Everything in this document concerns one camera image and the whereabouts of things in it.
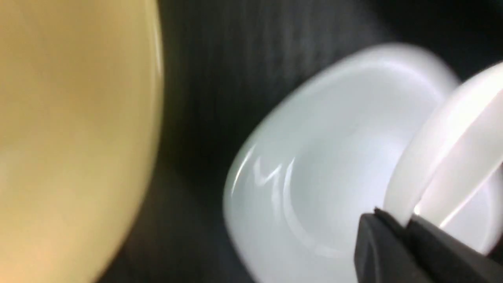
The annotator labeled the yellow noodle bowl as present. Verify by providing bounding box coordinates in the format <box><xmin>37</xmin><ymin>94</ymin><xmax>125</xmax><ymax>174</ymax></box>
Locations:
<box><xmin>0</xmin><ymin>0</ymin><xmax>163</xmax><ymax>283</ymax></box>

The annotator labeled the white ceramic soup spoon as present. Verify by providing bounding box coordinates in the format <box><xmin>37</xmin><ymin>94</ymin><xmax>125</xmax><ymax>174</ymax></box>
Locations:
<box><xmin>383</xmin><ymin>61</ymin><xmax>503</xmax><ymax>228</ymax></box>

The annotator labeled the white square sauce dish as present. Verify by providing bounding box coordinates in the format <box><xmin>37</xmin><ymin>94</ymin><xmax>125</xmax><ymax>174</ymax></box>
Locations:
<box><xmin>223</xmin><ymin>44</ymin><xmax>460</xmax><ymax>283</ymax></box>

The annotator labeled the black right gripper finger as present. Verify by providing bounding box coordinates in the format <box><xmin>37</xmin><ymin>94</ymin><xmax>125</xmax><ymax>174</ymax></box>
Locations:
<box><xmin>354</xmin><ymin>208</ymin><xmax>503</xmax><ymax>283</ymax></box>

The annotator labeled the black serving tray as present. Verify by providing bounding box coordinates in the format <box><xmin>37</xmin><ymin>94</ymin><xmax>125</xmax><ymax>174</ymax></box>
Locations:
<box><xmin>99</xmin><ymin>0</ymin><xmax>502</xmax><ymax>283</ymax></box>

